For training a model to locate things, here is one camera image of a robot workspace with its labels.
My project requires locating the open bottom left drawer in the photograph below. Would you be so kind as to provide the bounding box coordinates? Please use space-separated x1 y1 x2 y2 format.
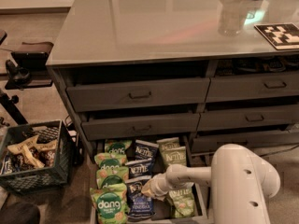
89 135 209 224

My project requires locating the blue kettle chip bag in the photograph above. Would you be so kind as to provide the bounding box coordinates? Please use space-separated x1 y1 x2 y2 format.
125 175 154 218
135 140 159 160
126 159 153 178

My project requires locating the rear green kettle chip bag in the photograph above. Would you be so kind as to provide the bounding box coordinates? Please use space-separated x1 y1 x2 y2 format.
157 137 180 152

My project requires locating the front green dang bag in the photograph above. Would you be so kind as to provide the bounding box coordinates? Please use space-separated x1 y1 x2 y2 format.
90 183 128 224

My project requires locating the black white fiducial marker board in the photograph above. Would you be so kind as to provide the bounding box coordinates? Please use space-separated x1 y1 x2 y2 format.
254 23 299 50

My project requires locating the rear green dang bag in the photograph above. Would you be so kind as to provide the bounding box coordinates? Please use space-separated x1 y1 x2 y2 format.
105 140 132 154

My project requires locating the black stand with tray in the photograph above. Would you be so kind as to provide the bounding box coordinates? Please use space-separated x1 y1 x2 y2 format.
0 29 53 124

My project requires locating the middle right grey drawer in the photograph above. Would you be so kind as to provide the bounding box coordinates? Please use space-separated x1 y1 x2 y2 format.
197 105 299 131

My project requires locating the dark snack bag in crate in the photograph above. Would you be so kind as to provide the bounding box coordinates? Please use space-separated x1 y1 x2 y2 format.
36 140 58 167

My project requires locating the top left grey drawer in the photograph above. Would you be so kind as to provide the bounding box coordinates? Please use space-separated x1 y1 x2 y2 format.
66 77 209 112

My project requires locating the front green kettle chip bag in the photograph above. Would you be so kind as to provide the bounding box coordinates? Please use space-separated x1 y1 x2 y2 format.
166 189 194 218

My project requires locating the dark green plastic crate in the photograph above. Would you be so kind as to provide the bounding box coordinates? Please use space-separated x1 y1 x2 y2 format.
0 120 74 195

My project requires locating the grey counter cabinet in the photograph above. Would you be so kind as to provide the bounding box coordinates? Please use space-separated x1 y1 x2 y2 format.
47 0 299 153

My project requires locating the top right grey drawer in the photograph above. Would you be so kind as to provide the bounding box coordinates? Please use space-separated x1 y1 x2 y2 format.
206 72 299 103

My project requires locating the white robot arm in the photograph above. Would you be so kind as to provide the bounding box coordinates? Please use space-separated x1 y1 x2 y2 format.
142 144 280 224

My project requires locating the tan snack bag in crate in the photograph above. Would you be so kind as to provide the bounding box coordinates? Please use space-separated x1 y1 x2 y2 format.
7 135 45 168

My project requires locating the green kettle chip bag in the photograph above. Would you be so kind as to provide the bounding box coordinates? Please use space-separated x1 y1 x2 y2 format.
166 189 194 218
157 137 180 152
162 147 187 168

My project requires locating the middle left grey drawer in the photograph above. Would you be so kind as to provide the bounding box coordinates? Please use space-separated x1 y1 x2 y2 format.
81 113 200 141

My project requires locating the green dang bag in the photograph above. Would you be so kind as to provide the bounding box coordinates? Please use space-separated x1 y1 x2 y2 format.
90 183 128 224
94 153 127 169
96 166 129 189
105 140 132 154

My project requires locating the dark round object bottom left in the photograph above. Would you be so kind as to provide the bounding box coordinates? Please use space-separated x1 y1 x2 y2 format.
0 203 40 224

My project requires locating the black floor cable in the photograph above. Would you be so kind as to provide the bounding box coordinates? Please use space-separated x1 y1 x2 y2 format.
260 144 299 158

